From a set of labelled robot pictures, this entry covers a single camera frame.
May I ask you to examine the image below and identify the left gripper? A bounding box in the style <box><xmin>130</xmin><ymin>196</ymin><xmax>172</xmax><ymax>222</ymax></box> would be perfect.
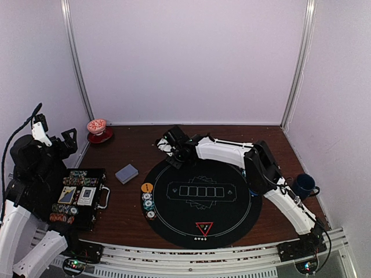
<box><xmin>31</xmin><ymin>128</ymin><xmax>77</xmax><ymax>184</ymax></box>

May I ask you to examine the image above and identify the red patterned bowl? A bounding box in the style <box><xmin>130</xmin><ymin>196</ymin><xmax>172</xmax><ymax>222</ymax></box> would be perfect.
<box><xmin>87</xmin><ymin>119</ymin><xmax>107</xmax><ymax>135</ymax></box>

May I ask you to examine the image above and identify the blue white chip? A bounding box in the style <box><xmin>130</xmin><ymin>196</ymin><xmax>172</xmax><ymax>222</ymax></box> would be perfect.
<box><xmin>141</xmin><ymin>192</ymin><xmax>152</xmax><ymax>202</ymax></box>

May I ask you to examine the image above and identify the right aluminium frame post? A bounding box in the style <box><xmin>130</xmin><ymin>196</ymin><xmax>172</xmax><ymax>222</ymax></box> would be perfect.
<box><xmin>280</xmin><ymin>0</ymin><xmax>318</xmax><ymax>130</ymax></box>

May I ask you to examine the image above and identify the red triangle marker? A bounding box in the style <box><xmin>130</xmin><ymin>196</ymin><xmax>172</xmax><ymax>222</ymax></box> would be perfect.
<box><xmin>195</xmin><ymin>222</ymin><xmax>213</xmax><ymax>237</ymax></box>

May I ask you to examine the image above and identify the aluminium frame post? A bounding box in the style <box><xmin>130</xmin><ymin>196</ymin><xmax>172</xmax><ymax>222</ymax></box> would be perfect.
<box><xmin>60</xmin><ymin>0</ymin><xmax>94</xmax><ymax>120</ymax></box>
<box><xmin>280</xmin><ymin>0</ymin><xmax>318</xmax><ymax>130</ymax></box>

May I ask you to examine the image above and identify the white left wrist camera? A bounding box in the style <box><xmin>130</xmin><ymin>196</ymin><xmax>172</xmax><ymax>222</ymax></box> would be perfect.
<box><xmin>31</xmin><ymin>114</ymin><xmax>52</xmax><ymax>147</ymax></box>

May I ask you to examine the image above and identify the blue playing card deck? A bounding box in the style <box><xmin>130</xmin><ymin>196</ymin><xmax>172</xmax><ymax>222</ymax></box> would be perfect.
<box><xmin>115</xmin><ymin>164</ymin><xmax>139</xmax><ymax>184</ymax></box>

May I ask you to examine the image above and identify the black poker chip case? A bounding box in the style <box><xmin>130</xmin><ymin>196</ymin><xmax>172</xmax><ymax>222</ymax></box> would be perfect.
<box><xmin>31</xmin><ymin>168</ymin><xmax>110</xmax><ymax>231</ymax></box>

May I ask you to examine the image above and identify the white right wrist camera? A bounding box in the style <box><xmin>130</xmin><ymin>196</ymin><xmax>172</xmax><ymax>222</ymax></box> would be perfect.
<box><xmin>156</xmin><ymin>138</ymin><xmax>173</xmax><ymax>156</ymax></box>

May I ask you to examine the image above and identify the dark blue mug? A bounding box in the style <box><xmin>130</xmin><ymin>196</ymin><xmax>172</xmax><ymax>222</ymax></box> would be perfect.
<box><xmin>291</xmin><ymin>173</ymin><xmax>320</xmax><ymax>200</ymax></box>

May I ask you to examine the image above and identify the front aluminium rail base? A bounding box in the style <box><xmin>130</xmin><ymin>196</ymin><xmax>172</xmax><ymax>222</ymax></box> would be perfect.
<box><xmin>26</xmin><ymin>227</ymin><xmax>348</xmax><ymax>278</ymax></box>

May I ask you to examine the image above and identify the orange round blind button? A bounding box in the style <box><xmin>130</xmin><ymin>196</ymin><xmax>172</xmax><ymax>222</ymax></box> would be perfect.
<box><xmin>141</xmin><ymin>182</ymin><xmax>154</xmax><ymax>193</ymax></box>

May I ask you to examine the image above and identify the round black poker mat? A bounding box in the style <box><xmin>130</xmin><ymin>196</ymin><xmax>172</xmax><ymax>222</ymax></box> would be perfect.
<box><xmin>140</xmin><ymin>160</ymin><xmax>263</xmax><ymax>249</ymax></box>

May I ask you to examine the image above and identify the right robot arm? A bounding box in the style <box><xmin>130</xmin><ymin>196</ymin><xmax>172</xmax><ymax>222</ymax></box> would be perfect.
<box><xmin>155</xmin><ymin>126</ymin><xmax>332</xmax><ymax>261</ymax></box>

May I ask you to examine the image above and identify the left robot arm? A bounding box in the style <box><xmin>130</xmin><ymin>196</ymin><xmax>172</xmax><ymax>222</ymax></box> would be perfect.
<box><xmin>1</xmin><ymin>112</ymin><xmax>83</xmax><ymax>277</ymax></box>

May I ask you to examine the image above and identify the left aluminium frame post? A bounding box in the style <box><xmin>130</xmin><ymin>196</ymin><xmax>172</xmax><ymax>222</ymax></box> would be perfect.
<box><xmin>60</xmin><ymin>0</ymin><xmax>94</xmax><ymax>120</ymax></box>

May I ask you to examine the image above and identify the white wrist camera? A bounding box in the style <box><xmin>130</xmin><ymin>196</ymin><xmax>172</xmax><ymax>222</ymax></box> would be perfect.
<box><xmin>156</xmin><ymin>138</ymin><xmax>173</xmax><ymax>156</ymax></box>
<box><xmin>31</xmin><ymin>114</ymin><xmax>52</xmax><ymax>147</ymax></box>

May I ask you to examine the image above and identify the blue round blind button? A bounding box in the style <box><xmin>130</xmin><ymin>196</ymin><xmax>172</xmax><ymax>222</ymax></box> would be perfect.
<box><xmin>249</xmin><ymin>190</ymin><xmax>259</xmax><ymax>196</ymax></box>

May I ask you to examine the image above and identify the card deck in case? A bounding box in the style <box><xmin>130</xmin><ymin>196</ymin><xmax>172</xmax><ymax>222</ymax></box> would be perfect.
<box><xmin>57</xmin><ymin>186</ymin><xmax>77</xmax><ymax>205</ymax></box>
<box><xmin>77</xmin><ymin>186</ymin><xmax>96</xmax><ymax>206</ymax></box>

